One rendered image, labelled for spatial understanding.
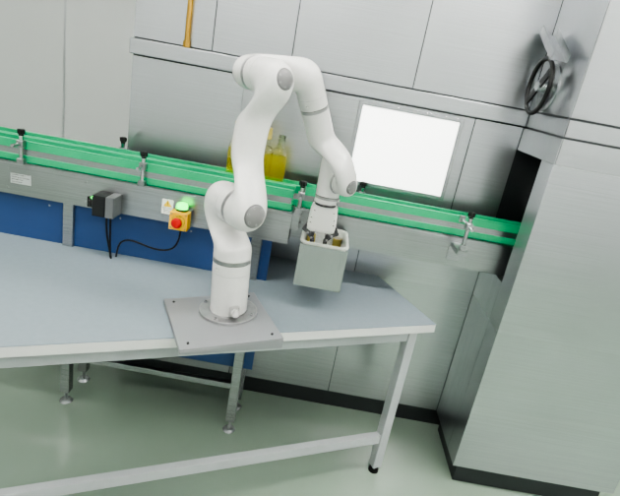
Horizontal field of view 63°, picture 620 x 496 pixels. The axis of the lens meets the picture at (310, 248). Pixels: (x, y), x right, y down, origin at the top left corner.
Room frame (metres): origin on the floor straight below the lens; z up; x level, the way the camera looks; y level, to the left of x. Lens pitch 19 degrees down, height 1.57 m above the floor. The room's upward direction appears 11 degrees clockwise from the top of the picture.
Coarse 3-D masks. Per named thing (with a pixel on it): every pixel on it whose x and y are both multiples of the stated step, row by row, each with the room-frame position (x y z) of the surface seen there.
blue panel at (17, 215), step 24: (0, 192) 1.87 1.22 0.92; (0, 216) 1.87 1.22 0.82; (24, 216) 1.87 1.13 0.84; (48, 216) 1.87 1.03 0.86; (120, 216) 1.87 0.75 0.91; (48, 240) 1.87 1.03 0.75; (96, 240) 1.87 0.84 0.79; (120, 240) 1.87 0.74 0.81; (144, 240) 1.87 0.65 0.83; (168, 240) 1.87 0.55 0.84; (192, 240) 1.88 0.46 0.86; (264, 240) 1.88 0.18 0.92; (192, 264) 1.88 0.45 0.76; (264, 264) 1.88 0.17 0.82
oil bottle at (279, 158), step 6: (276, 150) 1.99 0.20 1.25; (282, 150) 1.99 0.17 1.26; (276, 156) 1.98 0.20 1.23; (282, 156) 1.98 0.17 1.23; (276, 162) 1.98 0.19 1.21; (282, 162) 1.98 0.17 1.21; (270, 168) 1.99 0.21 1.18; (276, 168) 1.98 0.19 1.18; (282, 168) 1.99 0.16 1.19; (270, 174) 1.98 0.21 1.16; (276, 174) 1.98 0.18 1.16; (282, 174) 1.99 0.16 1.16; (276, 180) 1.98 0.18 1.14; (282, 180) 2.02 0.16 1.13
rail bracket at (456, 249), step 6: (462, 216) 1.97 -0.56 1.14; (468, 216) 1.87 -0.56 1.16; (474, 216) 1.86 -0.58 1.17; (468, 222) 1.87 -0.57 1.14; (468, 228) 1.84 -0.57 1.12; (450, 246) 1.96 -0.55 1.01; (456, 246) 1.90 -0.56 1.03; (462, 246) 1.86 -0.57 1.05; (450, 252) 1.96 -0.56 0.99; (456, 252) 1.87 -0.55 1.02; (462, 252) 1.85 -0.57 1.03; (450, 258) 1.96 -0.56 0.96; (456, 258) 1.96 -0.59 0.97
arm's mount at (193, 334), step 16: (176, 304) 1.50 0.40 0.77; (192, 304) 1.52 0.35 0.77; (256, 304) 1.58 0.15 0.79; (176, 320) 1.41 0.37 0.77; (192, 320) 1.42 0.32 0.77; (256, 320) 1.47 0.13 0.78; (176, 336) 1.32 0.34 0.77; (192, 336) 1.33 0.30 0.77; (208, 336) 1.34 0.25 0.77; (224, 336) 1.35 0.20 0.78; (240, 336) 1.37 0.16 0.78; (256, 336) 1.38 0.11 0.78; (272, 336) 1.39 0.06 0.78; (192, 352) 1.27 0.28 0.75; (208, 352) 1.29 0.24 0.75
